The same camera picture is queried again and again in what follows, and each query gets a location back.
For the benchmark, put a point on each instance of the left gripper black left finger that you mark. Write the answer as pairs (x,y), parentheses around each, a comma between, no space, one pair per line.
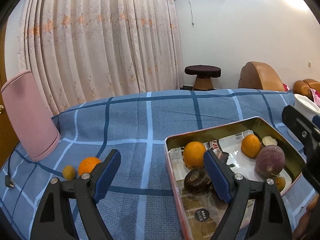
(54,219)

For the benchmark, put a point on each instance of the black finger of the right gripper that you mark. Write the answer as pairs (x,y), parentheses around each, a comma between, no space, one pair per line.
(308,134)

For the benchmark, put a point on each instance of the purple round fruit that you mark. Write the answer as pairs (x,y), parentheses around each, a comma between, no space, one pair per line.
(270,161)

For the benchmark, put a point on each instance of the small yellow-green fruit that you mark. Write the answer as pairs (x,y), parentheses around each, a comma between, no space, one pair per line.
(69,172)

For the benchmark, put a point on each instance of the small orange mandarin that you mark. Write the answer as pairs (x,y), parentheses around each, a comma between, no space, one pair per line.
(251,146)

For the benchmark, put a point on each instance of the dark brown water chestnut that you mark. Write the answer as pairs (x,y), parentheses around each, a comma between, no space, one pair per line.
(198,181)

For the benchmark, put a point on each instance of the large orange mandarin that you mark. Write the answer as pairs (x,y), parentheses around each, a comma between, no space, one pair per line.
(193,154)

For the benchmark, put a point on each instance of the halved white-fleshed water chestnut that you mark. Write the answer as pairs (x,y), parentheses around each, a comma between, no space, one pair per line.
(268,140)

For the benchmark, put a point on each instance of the white plastic cup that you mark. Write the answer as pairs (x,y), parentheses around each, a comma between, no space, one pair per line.
(307,108)

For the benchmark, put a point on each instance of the pink cushions on sofa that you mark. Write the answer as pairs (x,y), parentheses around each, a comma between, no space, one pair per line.
(315,96)

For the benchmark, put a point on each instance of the small brown fruit in tin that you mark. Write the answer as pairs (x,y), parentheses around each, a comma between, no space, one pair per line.
(280,183)

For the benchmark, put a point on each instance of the pink metal tin box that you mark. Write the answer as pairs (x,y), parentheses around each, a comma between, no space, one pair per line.
(239,197)

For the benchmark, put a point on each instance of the brown leather sofa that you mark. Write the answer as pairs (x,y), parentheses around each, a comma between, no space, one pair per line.
(258,75)

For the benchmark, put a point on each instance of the blue plaid tablecloth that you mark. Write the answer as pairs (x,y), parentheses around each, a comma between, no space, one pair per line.
(140,202)

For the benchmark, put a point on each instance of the pink cylindrical appliance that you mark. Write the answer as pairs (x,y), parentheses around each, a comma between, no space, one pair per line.
(29,116)

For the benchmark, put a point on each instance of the dark round stool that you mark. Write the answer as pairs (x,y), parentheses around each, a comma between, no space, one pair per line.
(203,74)

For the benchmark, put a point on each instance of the pink floral curtain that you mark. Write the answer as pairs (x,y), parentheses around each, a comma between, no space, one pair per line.
(85,50)

